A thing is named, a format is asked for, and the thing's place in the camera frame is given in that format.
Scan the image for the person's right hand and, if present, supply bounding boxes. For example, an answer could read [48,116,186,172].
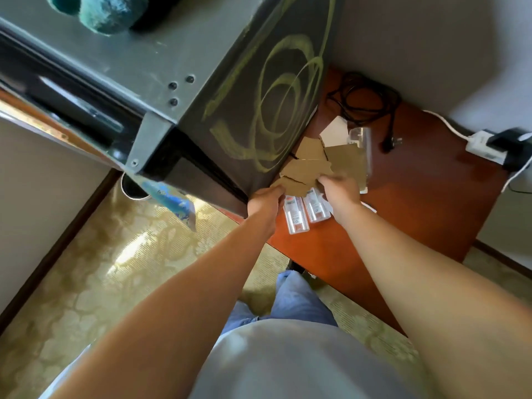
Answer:
[318,175,363,226]

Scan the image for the person's left hand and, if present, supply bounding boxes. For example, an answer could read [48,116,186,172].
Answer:
[247,186,287,236]

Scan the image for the white paper slip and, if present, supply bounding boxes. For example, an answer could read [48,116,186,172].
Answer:
[322,195,378,217]

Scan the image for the grey mini fridge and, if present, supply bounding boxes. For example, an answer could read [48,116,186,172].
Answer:
[0,0,346,219]

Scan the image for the green blue cleaning cloth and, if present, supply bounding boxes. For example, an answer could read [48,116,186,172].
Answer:
[46,0,150,37]

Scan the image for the person's left forearm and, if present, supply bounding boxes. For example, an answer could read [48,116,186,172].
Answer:
[49,216,277,399]

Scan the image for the person's right forearm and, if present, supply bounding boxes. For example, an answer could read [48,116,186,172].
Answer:
[336,203,532,399]

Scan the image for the person's legs in blue jeans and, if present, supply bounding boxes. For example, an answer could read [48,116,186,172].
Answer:
[220,269,338,335]

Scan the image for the person's grey shirt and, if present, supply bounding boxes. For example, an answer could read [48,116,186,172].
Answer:
[39,319,421,399]

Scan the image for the white power strip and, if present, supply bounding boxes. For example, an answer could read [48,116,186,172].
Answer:
[423,109,532,194]
[465,130,509,166]

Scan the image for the black power adapter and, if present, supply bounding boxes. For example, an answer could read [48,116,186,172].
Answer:
[486,127,532,173]

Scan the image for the black power cable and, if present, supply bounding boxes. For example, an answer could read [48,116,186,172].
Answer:
[325,71,403,154]

